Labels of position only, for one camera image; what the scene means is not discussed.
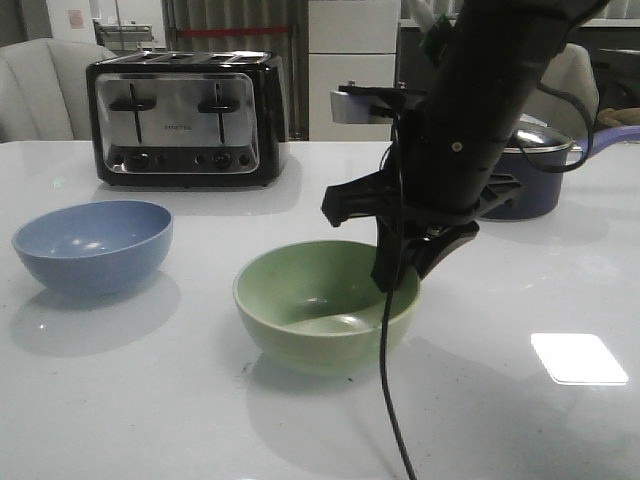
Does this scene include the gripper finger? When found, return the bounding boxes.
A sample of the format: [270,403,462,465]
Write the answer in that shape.
[412,221,479,280]
[371,216,418,293]

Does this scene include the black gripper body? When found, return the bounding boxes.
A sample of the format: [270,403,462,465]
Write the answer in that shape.
[322,94,524,233]

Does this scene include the green bowl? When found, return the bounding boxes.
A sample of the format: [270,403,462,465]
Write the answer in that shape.
[233,240,421,376]

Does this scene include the blue bowl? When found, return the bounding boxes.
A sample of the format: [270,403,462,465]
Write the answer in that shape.
[12,200,173,296]

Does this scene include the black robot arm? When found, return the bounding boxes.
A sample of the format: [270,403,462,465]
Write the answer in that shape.
[322,1,603,292]

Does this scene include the glass pot lid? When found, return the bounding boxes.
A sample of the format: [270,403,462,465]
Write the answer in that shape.
[504,114,573,154]

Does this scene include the dark blue saucepan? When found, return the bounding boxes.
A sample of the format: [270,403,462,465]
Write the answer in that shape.
[479,113,640,221]

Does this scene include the white refrigerator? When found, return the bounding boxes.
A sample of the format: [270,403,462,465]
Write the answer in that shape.
[308,1,401,142]

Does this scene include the right beige armchair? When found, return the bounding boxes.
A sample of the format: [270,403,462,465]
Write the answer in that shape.
[523,44,599,140]

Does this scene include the beige armchair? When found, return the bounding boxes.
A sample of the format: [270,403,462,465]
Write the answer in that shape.
[1,38,115,142]
[523,44,599,140]

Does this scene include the black and chrome toaster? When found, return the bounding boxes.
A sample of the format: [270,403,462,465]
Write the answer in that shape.
[86,51,289,187]

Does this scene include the metal cart in background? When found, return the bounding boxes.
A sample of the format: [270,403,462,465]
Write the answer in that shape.
[94,20,154,51]

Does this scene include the left beige armchair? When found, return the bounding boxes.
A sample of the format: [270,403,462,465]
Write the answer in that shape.
[1,38,115,142]

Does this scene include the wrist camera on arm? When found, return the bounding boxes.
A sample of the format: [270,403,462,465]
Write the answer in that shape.
[330,84,428,125]

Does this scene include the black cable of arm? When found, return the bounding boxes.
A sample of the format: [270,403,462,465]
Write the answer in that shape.
[377,112,419,480]

